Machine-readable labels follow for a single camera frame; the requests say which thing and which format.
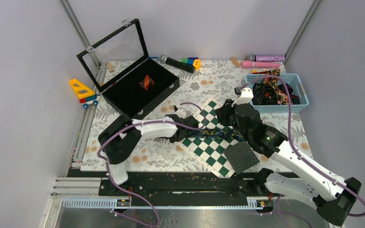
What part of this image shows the black display box glass lid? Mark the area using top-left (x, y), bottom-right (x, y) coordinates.
top-left (77, 19), bottom-right (180, 119)

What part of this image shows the light blue plastic basket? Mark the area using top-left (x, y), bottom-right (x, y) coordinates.
top-left (250, 74), bottom-right (309, 113)

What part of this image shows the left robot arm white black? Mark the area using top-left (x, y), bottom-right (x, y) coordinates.
top-left (97, 114), bottom-right (204, 195)

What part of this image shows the orange navy striped rolled tie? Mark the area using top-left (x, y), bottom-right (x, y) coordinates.
top-left (139, 75), bottom-right (155, 91)

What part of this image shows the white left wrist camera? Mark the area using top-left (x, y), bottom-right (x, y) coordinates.
top-left (174, 106), bottom-right (187, 119)

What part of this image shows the black glitter microphone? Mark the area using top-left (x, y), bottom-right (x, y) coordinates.
top-left (159, 55), bottom-right (195, 73)

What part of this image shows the yellow toy truck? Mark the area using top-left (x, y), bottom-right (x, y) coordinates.
top-left (69, 78), bottom-right (100, 108)

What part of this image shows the small wooden block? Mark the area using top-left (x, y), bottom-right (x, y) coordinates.
top-left (230, 57), bottom-right (240, 68)

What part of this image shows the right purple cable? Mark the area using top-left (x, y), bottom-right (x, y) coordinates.
top-left (239, 75), bottom-right (365, 228)

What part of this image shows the purple glitter microphone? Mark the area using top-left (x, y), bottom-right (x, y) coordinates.
top-left (244, 54), bottom-right (286, 62)

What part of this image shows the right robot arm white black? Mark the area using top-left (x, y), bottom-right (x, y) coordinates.
top-left (215, 99), bottom-right (361, 226)

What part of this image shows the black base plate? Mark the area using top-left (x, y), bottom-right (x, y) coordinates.
top-left (98, 171), bottom-right (278, 207)

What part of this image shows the green blue block stack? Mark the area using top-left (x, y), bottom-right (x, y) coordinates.
top-left (181, 57), bottom-right (198, 65)

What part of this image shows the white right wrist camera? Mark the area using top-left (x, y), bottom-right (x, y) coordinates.
top-left (232, 87), bottom-right (253, 105)

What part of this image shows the dark red ties pile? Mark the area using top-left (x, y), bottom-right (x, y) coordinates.
top-left (252, 83), bottom-right (288, 105)

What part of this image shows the grey studded baseplate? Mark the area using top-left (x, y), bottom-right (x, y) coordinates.
top-left (223, 141), bottom-right (260, 174)

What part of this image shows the red floral tie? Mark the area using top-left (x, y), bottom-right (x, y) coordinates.
top-left (263, 68), bottom-right (289, 105)

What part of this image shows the wooden peg left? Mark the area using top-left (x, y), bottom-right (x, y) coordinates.
top-left (106, 62), bottom-right (115, 73)

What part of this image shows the green white chessboard mat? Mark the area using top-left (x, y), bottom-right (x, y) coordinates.
top-left (176, 98), bottom-right (239, 178)

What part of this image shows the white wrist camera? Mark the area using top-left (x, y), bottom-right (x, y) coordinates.
top-left (174, 106), bottom-right (187, 119)
top-left (232, 87), bottom-right (253, 105)

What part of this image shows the dark blue floral tie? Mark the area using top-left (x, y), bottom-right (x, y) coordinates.
top-left (186, 127), bottom-right (243, 141)

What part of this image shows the floral table mat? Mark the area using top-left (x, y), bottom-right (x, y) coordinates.
top-left (80, 60), bottom-right (312, 172)

